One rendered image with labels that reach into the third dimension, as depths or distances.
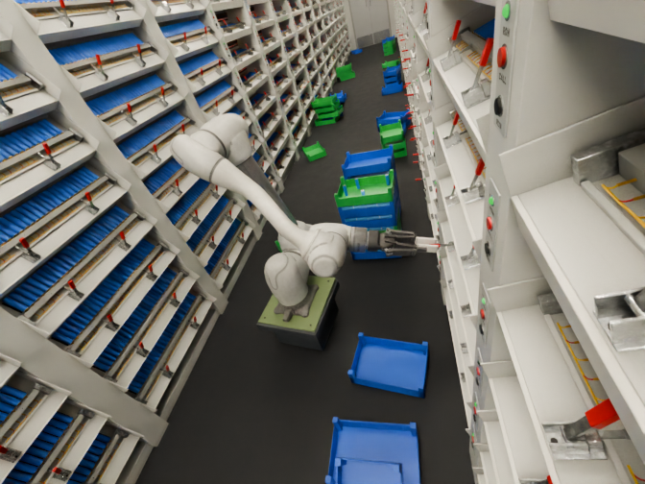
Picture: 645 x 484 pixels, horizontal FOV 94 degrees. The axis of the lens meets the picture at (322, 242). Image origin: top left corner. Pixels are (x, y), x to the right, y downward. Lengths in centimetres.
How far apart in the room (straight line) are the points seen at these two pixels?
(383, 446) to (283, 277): 72
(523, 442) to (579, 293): 37
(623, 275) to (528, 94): 15
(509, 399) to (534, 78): 48
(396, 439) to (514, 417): 76
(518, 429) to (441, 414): 76
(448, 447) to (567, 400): 92
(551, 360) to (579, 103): 27
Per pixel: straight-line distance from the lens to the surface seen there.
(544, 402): 43
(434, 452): 132
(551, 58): 32
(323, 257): 86
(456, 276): 104
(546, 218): 33
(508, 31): 35
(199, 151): 113
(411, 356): 145
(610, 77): 34
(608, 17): 24
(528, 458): 60
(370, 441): 134
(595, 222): 32
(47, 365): 137
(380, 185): 176
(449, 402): 138
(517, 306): 49
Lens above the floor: 127
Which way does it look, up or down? 37 degrees down
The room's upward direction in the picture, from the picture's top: 20 degrees counter-clockwise
